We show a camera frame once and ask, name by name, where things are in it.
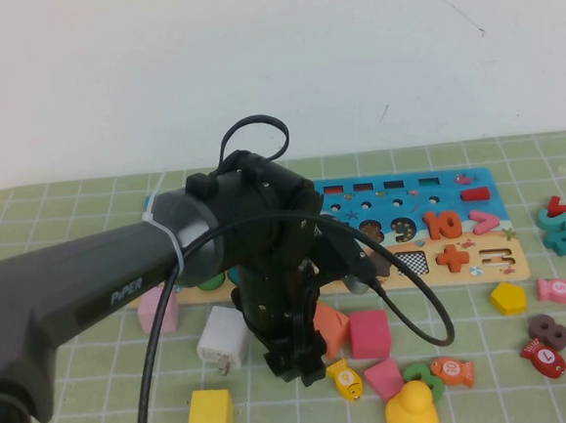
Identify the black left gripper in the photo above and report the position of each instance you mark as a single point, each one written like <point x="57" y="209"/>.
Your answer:
<point x="275" y="305"/>

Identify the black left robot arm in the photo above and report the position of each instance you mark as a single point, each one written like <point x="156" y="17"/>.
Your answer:
<point x="73" y="287"/>

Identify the teal heart piece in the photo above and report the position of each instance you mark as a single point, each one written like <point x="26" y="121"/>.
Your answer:
<point x="234" y="275"/>

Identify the green circle piece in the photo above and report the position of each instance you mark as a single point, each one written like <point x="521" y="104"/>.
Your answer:
<point x="212" y="281"/>

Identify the brown star piece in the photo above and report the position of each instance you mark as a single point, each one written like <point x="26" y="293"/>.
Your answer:
<point x="380" y="262"/>

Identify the wooden number puzzle board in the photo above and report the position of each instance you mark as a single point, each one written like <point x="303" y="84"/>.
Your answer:
<point x="457" y="183"/>

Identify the orange block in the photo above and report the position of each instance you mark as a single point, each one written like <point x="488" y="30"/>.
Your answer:
<point x="334" y="330"/>

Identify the yellow fish number nine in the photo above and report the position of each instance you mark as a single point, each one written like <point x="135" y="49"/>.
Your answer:
<point x="346" y="380"/>

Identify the rose red cube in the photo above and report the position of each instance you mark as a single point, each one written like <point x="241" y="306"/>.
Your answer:
<point x="369" y="334"/>

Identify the white charger plug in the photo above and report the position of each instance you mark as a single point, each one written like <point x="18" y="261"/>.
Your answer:
<point x="222" y="339"/>

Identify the pink trapezoid block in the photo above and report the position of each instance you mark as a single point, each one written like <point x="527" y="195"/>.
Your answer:
<point x="382" y="380"/>

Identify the yellow cube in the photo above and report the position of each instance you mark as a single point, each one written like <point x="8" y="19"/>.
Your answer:
<point x="211" y="415"/>

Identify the green number three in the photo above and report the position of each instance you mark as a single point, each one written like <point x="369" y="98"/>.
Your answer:
<point x="416" y="372"/>

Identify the yellow rubber duck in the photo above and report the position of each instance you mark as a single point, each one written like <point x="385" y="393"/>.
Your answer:
<point x="411" y="412"/>

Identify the light pink cube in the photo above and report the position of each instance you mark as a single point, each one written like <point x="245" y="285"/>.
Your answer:
<point x="161" y="314"/>

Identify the orange fish number ten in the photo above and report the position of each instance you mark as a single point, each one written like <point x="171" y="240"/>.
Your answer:
<point x="452" y="369"/>

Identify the white zip tie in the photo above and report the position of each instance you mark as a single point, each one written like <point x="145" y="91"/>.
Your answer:
<point x="169" y="235"/>

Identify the orange plus sign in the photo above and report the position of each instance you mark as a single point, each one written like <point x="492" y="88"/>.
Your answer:
<point x="452" y="258"/>

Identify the yellow pentagon block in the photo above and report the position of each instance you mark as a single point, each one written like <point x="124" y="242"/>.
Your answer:
<point x="508" y="299"/>

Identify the green checked tablecloth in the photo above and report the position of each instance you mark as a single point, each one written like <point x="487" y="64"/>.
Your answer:
<point x="523" y="398"/>

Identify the pink greater-than sign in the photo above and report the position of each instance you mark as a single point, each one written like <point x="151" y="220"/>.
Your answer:
<point x="482" y="222"/>

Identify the red fish number seven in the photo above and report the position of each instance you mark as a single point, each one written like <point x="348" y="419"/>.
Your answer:
<point x="544" y="357"/>

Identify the brown number eight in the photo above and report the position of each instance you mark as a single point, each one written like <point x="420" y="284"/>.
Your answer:
<point x="547" y="333"/>

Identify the pink fish number five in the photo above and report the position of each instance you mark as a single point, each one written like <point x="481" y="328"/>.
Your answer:
<point x="556" y="290"/>

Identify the teal number five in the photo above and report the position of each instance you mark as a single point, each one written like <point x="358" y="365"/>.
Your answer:
<point x="551" y="224"/>

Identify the teal number four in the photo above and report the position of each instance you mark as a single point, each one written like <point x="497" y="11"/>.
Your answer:
<point x="565" y="243"/>

